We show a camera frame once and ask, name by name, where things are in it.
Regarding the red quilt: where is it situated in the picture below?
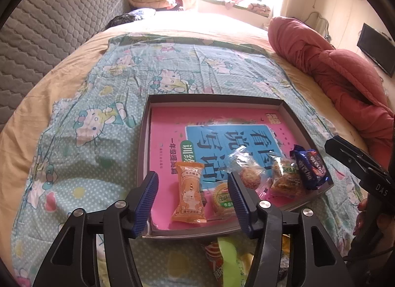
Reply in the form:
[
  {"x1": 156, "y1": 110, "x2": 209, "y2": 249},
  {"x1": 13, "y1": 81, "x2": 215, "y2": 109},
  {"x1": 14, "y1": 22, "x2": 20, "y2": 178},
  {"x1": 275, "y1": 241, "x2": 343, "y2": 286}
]
[{"x1": 267, "y1": 16, "x2": 395, "y2": 164}]

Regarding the grey quilted headboard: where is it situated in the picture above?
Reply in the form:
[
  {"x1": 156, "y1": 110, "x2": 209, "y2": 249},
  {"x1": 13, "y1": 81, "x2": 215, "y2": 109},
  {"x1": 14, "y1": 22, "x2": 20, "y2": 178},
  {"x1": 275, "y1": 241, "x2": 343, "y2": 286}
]
[{"x1": 0, "y1": 0, "x2": 130, "y2": 133}]

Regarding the dark pillow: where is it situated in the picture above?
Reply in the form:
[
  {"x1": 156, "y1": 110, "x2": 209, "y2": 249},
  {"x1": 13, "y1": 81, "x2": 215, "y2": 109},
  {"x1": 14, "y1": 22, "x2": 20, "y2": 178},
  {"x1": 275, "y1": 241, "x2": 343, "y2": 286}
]
[{"x1": 109, "y1": 12, "x2": 139, "y2": 27}]

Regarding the round green yellow snack packet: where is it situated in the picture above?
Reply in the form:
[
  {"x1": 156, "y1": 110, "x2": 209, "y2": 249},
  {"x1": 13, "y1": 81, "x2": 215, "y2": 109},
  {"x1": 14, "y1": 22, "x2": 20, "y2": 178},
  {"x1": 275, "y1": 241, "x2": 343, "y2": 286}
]
[{"x1": 210, "y1": 182, "x2": 239, "y2": 218}]

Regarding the black television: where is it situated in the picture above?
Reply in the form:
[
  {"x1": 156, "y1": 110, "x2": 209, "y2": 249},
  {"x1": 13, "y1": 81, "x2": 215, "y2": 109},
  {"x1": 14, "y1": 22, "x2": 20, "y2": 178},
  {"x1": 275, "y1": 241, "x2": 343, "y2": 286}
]
[{"x1": 357, "y1": 22, "x2": 395, "y2": 78}]

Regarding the beige bed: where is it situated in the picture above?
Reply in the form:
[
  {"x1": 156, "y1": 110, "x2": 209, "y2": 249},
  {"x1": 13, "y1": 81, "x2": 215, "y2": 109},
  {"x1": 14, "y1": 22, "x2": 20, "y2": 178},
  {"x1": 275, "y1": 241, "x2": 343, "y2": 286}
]
[{"x1": 0, "y1": 11, "x2": 385, "y2": 287}]

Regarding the folded patterned cloth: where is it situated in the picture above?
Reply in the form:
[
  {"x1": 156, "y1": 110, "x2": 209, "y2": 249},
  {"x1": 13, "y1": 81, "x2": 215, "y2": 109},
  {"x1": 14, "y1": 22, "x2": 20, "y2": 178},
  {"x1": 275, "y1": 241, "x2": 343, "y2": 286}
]
[{"x1": 245, "y1": 2, "x2": 274, "y2": 16}]

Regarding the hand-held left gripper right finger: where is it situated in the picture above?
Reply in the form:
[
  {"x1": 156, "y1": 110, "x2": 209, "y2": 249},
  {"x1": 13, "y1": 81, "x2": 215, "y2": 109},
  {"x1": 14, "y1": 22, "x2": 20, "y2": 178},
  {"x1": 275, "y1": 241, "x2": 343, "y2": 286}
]
[{"x1": 227, "y1": 171, "x2": 354, "y2": 287}]

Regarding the patterned pillow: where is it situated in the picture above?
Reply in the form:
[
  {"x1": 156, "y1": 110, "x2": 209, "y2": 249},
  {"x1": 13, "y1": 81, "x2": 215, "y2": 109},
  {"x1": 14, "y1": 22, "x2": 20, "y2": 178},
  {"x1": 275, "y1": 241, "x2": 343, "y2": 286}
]
[{"x1": 128, "y1": 8, "x2": 156, "y2": 21}]

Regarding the dark cardboard tray box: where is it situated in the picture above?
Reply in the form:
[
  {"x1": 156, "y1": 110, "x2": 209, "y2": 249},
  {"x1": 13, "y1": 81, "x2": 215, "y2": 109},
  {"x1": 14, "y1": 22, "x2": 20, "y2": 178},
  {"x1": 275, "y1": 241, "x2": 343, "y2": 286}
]
[{"x1": 135, "y1": 94, "x2": 335, "y2": 240}]

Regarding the cat print blanket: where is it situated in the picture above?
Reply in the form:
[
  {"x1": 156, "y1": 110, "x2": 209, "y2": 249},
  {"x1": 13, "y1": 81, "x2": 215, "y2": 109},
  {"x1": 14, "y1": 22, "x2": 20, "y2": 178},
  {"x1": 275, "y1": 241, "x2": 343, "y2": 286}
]
[{"x1": 11, "y1": 32, "x2": 368, "y2": 287}]

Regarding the blue snack packet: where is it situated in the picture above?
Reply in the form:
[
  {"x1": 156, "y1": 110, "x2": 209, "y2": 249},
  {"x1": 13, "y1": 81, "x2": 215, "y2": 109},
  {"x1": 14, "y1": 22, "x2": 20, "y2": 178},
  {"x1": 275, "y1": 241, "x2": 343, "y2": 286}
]
[{"x1": 292, "y1": 144, "x2": 329, "y2": 190}]

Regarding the orange cat print snack packet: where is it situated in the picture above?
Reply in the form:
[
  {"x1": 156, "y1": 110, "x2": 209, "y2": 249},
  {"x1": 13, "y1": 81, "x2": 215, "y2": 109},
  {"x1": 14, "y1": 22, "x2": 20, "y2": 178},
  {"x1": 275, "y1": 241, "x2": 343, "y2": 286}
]
[{"x1": 171, "y1": 161, "x2": 207, "y2": 224}]

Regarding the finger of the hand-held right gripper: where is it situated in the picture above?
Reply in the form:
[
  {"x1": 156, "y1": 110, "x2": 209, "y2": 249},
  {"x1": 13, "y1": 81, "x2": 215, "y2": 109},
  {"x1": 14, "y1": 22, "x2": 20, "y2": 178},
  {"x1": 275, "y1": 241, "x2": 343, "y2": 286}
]
[{"x1": 324, "y1": 135, "x2": 375, "y2": 179}]

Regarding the black cable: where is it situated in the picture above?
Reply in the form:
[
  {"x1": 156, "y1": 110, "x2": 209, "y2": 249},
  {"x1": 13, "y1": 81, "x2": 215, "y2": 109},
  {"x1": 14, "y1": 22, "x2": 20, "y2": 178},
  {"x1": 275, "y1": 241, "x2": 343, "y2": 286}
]
[{"x1": 345, "y1": 241, "x2": 395, "y2": 264}]

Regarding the clear wrapped round pastry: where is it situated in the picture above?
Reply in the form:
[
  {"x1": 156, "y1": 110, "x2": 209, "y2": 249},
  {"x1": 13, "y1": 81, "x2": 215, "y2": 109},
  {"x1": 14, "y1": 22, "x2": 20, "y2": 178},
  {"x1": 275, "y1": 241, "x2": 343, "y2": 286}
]
[{"x1": 224, "y1": 145, "x2": 269, "y2": 198}]

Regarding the pink book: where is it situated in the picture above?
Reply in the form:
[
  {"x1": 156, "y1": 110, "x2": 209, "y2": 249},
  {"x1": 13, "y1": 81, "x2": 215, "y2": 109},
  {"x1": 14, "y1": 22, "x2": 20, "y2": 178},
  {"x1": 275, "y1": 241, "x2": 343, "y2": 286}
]
[{"x1": 149, "y1": 106, "x2": 332, "y2": 232}]

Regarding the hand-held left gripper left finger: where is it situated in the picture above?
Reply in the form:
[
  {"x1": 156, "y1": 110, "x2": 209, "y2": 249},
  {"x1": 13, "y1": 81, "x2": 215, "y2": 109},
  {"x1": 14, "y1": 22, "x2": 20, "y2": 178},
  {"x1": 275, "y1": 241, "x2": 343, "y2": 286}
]
[{"x1": 32, "y1": 171, "x2": 159, "y2": 287}]

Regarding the brown pastry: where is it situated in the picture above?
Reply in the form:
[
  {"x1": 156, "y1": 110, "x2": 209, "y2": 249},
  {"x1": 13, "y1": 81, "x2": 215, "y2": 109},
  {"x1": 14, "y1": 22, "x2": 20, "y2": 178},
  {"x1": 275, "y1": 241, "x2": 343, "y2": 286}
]
[{"x1": 268, "y1": 156, "x2": 306, "y2": 199}]

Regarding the person's right hand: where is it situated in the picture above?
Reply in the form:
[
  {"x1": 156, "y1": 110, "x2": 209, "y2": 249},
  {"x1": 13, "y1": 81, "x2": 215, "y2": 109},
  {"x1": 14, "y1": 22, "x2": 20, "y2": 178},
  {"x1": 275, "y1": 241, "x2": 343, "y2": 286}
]
[{"x1": 353, "y1": 199, "x2": 395, "y2": 244}]

